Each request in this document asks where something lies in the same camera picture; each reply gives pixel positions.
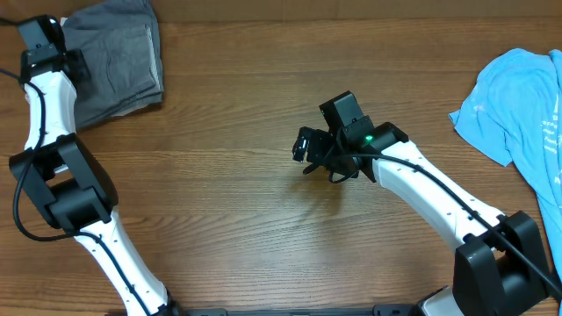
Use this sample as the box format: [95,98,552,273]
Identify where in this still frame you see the grey shorts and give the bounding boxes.
[61,0,165,131]

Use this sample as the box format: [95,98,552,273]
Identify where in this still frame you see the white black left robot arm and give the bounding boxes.
[9,15,184,316]

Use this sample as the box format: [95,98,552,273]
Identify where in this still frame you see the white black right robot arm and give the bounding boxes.
[292,91,561,316]

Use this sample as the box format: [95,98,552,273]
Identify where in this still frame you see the light blue t-shirt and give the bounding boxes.
[449,48,561,269]

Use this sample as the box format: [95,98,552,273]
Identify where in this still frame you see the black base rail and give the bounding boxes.
[185,304,420,316]

